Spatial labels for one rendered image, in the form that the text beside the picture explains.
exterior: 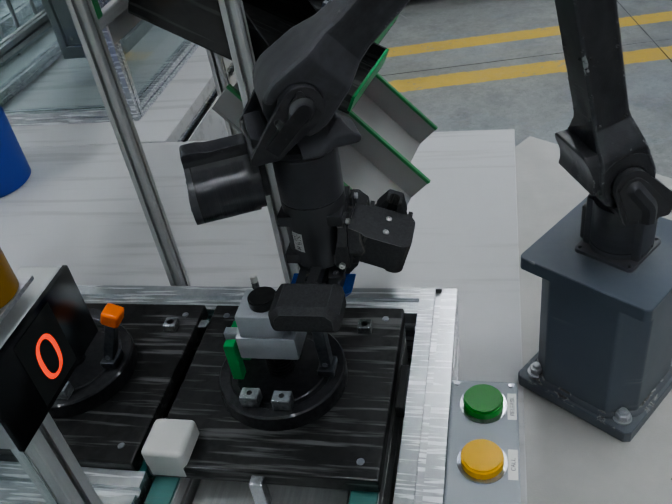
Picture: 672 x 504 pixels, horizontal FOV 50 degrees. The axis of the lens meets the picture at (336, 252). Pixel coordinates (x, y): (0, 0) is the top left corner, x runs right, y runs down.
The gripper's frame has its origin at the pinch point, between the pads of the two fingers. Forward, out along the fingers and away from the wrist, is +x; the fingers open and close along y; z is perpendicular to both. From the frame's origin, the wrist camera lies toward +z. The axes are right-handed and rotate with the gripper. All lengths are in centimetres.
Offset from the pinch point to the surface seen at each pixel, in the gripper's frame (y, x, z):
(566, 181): 56, 24, 27
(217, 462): -11.1, 12.6, -11.5
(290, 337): -1.8, 4.1, -4.5
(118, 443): -9.6, 12.7, -23.1
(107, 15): 23.8, -21.1, -27.6
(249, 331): -2.1, 3.0, -8.5
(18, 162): 60, 19, -79
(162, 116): 87, 24, -59
